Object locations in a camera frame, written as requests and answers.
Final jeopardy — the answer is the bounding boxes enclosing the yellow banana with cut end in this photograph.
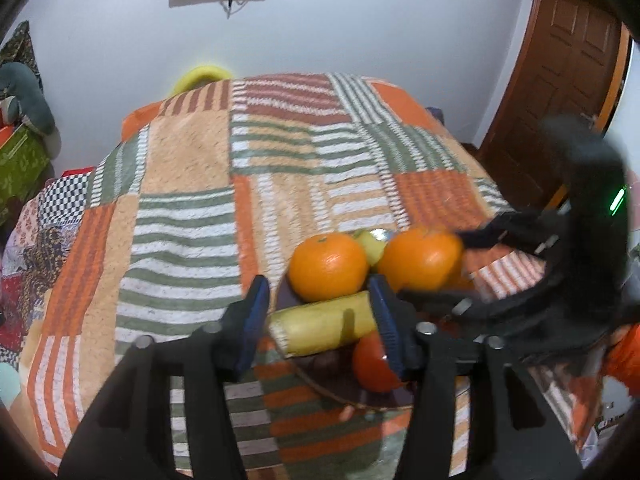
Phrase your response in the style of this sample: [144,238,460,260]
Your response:
[267,291,378,358]

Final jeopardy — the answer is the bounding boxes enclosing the pale teal round object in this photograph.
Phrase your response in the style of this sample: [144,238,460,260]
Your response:
[0,362,21,408]

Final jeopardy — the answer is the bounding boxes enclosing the green patterned box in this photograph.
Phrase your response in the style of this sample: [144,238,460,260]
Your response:
[0,125,51,221]

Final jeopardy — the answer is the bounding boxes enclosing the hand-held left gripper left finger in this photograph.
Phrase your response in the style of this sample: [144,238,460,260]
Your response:
[57,274,272,480]

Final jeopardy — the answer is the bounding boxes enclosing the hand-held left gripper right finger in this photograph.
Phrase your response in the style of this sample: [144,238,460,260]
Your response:
[369,274,586,480]

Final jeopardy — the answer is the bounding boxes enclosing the brown wooden door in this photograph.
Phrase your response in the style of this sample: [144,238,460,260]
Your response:
[477,0,631,211]

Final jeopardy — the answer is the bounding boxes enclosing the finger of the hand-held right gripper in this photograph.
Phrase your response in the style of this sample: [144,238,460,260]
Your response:
[397,280,541,320]
[452,210,571,261]

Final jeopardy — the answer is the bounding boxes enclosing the purple ceramic plate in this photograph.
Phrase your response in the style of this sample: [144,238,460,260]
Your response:
[275,230,481,411]

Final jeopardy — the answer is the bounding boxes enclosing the large orange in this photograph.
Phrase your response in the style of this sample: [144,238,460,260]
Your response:
[289,233,370,303]
[377,227,465,293]

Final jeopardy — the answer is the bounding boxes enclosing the yellow-green banana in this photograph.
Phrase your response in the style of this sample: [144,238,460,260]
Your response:
[352,229,388,267]

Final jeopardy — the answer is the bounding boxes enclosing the yellow ring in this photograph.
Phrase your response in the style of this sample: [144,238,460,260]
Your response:
[172,64,233,97]

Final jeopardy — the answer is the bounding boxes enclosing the grey plush toy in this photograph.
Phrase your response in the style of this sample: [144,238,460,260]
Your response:
[0,62,56,136]

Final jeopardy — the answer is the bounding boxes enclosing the striped patchwork blanket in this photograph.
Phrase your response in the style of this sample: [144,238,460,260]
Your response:
[27,72,616,478]

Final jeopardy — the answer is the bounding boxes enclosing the red tomato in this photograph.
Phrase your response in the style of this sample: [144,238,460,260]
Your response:
[351,331,408,393]

